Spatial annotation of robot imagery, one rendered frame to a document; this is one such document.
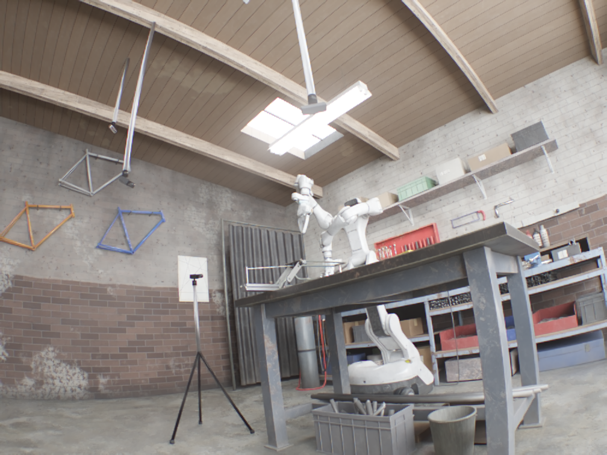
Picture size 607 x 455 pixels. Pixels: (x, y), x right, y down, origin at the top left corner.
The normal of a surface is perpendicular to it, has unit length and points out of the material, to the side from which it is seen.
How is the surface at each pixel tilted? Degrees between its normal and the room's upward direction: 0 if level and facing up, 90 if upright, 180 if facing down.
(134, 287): 90
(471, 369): 90
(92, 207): 90
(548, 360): 90
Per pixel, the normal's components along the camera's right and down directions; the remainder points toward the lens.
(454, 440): -0.33, -0.15
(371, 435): -0.74, -0.12
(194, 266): 0.67, -0.29
